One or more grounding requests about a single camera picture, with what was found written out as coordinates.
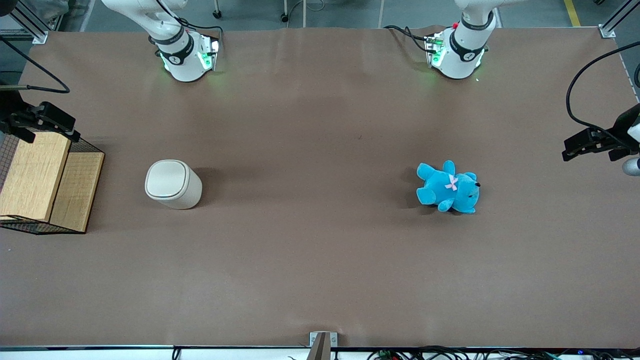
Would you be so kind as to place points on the black caster wheel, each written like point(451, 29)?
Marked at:
point(217, 13)
point(284, 16)

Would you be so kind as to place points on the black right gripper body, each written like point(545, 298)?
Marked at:
point(10, 109)

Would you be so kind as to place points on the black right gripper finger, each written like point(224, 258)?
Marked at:
point(62, 134)
point(57, 116)

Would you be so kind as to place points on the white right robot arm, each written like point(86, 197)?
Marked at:
point(182, 62)

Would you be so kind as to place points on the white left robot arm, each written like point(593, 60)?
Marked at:
point(457, 60)

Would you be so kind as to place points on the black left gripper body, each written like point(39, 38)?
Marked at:
point(621, 126)

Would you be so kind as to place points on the cream white trash can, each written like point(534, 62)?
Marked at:
point(172, 182)

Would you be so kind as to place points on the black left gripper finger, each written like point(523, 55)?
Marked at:
point(582, 151)
point(580, 136)

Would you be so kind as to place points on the aluminium frame post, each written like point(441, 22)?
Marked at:
point(30, 25)
point(617, 20)

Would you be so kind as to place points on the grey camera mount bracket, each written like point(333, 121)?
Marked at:
point(321, 345)

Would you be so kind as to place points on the brown table cover sheet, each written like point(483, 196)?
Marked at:
point(320, 250)

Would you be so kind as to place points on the blue teddy bear plush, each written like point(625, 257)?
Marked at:
point(445, 187)

